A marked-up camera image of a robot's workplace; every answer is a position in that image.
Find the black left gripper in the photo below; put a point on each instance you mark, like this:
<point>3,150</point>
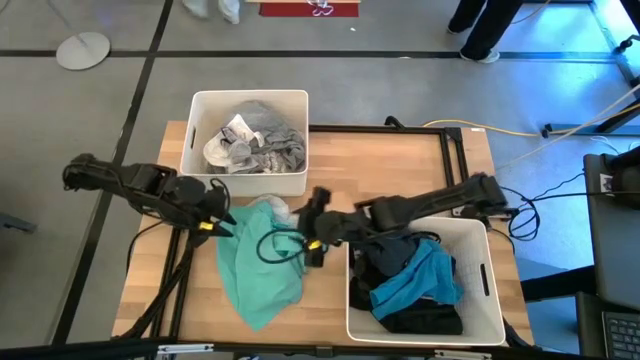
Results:
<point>210,205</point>

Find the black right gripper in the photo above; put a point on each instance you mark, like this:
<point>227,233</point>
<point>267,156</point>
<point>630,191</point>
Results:
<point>335,227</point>

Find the teal shorts with white lining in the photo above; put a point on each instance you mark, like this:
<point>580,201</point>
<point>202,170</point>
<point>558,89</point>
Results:
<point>255,290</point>

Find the white garment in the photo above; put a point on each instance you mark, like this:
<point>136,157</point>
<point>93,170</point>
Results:
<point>220,150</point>

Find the dark navy garment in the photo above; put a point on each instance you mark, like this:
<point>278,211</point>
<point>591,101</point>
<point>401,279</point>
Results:
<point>390,255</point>

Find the dark grey garment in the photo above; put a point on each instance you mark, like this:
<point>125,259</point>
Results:
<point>290,150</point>

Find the blue garment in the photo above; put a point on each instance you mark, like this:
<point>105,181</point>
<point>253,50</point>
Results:
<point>420,280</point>

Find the light heather grey garment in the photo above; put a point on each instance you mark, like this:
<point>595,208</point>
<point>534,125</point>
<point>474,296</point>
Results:
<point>262,112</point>

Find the black garment with grey print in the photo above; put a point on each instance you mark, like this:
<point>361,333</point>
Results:
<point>425,322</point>

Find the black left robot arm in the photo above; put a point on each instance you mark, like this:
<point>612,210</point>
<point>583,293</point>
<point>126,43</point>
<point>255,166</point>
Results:
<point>140,182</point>

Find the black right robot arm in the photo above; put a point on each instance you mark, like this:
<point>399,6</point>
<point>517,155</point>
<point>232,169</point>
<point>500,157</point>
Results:
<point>440,197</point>

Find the white perforated plastic basket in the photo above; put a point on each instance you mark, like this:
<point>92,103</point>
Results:
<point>475,310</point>
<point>250,185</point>

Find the black table edge bar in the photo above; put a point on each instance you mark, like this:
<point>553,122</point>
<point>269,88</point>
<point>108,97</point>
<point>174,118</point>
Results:
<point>75,350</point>

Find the black floor stand foot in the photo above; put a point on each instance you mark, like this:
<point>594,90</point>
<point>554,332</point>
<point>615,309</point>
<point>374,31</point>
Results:
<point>15,222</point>

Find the person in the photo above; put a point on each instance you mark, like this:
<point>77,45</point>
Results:
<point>227,10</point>
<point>487,25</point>

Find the red floor mat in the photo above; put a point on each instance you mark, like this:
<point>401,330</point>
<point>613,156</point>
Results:
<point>285,10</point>

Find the dark grey side table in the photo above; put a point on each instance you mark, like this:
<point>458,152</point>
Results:
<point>615,240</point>

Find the black laptop keyboard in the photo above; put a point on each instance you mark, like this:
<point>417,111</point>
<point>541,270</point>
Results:
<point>622,335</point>

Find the black aluminium stand frame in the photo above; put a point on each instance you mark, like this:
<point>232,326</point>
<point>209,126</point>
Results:
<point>181,260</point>

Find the silver bracket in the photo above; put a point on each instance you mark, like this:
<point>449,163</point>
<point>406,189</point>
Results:
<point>185,348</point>
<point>462,355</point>

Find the round grey base plate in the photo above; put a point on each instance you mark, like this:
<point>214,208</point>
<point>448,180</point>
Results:
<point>82,50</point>

